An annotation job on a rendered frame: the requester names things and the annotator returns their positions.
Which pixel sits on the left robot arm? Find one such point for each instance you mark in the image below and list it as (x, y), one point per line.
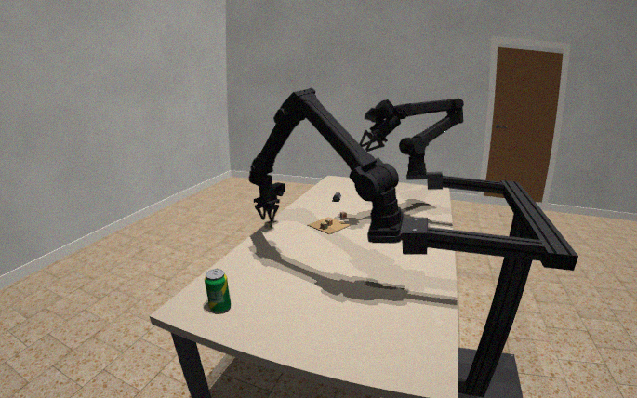
(376, 185)

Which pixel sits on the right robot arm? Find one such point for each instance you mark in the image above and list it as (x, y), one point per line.
(416, 146)

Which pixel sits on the tan flat mat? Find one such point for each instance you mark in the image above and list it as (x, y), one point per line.
(336, 226)

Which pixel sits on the green soda can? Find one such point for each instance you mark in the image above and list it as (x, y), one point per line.
(217, 290)

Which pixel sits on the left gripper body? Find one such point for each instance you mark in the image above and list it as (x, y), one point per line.
(265, 199)

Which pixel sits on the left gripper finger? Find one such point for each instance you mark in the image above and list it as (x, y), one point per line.
(264, 211)
(269, 211)

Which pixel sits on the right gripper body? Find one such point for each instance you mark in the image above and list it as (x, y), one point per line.
(379, 134)

